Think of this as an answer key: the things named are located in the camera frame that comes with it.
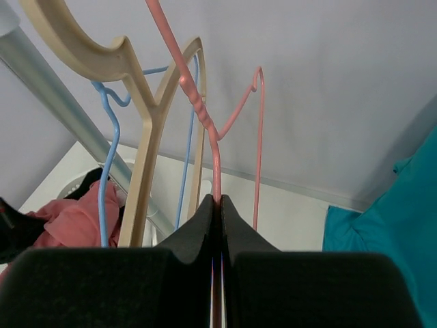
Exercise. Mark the pink t shirt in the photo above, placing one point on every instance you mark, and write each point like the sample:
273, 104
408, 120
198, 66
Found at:
70, 224

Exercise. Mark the pink wire hanger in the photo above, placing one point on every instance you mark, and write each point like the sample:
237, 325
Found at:
190, 89

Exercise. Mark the blue wire hanger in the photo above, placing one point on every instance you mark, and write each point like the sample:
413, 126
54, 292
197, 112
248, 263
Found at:
104, 92

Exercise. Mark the metal clothes rack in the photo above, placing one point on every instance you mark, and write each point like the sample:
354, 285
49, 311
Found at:
19, 53

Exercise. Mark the teal t shirt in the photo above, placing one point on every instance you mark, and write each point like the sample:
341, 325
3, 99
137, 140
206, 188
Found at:
400, 224

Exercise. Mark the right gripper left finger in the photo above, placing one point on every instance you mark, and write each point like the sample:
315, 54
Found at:
169, 285

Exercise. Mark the white plastic basket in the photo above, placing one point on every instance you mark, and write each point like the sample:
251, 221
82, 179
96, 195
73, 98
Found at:
169, 200

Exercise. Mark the beige wooden hanger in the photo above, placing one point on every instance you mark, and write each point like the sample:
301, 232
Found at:
63, 35

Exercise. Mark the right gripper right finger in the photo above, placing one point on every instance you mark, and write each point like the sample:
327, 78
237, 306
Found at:
267, 287

